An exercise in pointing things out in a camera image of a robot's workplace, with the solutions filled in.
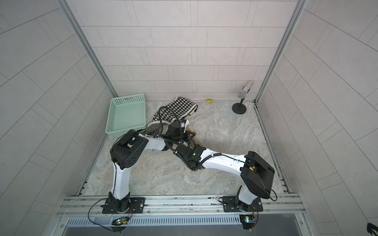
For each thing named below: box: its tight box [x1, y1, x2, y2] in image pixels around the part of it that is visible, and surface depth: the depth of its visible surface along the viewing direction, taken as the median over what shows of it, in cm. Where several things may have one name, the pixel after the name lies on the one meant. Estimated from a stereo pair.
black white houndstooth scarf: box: [142, 96, 198, 137], surface depth 111 cm
